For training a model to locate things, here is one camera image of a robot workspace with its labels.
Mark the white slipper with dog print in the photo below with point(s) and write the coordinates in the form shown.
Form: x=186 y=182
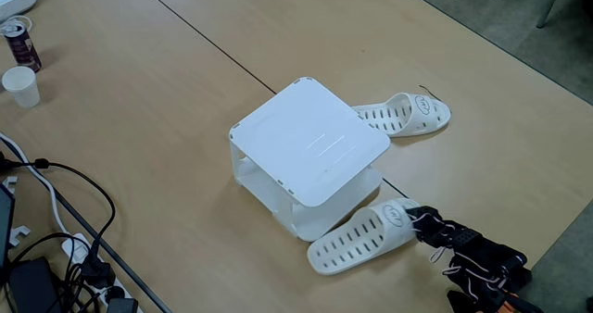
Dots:
x=407 y=114
x=357 y=241

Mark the white plastic shoe rack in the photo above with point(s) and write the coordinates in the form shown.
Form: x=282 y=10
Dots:
x=306 y=141

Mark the gray chair leg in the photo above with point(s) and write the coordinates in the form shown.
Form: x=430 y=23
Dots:
x=551 y=3

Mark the black power plug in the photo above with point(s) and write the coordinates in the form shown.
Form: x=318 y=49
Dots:
x=121 y=305
x=99 y=273

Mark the white power strip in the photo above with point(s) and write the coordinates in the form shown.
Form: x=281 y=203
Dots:
x=76 y=248

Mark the black power adapter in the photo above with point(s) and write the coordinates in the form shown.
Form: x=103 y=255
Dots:
x=34 y=287

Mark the black laptop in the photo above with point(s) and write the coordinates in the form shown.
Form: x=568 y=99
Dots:
x=5 y=225

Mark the white paper cup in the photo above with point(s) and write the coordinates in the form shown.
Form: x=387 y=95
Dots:
x=22 y=88

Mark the purple drink can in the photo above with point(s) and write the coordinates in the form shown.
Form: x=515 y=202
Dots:
x=23 y=49

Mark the white printed bracket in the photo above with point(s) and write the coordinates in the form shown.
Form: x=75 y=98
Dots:
x=19 y=233
x=9 y=183

